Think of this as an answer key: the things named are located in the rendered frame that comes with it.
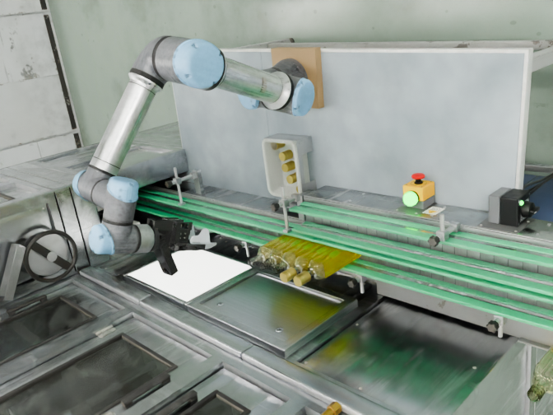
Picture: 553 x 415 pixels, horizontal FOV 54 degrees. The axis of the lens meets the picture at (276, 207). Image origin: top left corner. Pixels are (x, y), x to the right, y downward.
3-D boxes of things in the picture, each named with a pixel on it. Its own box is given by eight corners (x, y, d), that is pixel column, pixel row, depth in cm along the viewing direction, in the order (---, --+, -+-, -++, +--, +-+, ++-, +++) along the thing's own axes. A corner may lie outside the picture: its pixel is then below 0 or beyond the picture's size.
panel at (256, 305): (192, 249, 239) (123, 281, 217) (190, 243, 238) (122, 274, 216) (358, 306, 176) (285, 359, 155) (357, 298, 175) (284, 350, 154)
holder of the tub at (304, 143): (286, 200, 219) (272, 207, 214) (277, 132, 210) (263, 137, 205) (318, 207, 208) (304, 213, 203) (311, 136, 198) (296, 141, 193)
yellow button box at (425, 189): (415, 198, 175) (403, 206, 170) (415, 176, 172) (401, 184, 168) (436, 202, 170) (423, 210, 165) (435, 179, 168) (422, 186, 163)
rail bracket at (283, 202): (298, 224, 199) (273, 236, 191) (292, 179, 193) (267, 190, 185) (304, 226, 196) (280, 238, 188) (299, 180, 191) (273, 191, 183)
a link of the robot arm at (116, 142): (139, 23, 147) (58, 188, 143) (164, 26, 141) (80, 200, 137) (169, 47, 156) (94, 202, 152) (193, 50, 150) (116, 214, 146)
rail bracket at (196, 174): (209, 192, 250) (168, 207, 236) (202, 156, 245) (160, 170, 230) (216, 193, 247) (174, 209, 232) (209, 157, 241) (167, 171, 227)
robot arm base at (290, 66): (275, 56, 193) (255, 60, 187) (308, 60, 184) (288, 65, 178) (276, 98, 200) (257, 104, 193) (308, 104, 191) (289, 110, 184)
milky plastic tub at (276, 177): (284, 188, 218) (268, 194, 212) (276, 132, 210) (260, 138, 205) (317, 193, 205) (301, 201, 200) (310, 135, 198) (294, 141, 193)
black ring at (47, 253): (78, 268, 230) (28, 288, 216) (66, 221, 223) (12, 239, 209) (84, 270, 226) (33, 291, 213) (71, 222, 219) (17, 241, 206)
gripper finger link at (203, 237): (222, 229, 156) (192, 228, 151) (220, 249, 157) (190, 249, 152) (217, 227, 159) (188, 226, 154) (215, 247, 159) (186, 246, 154)
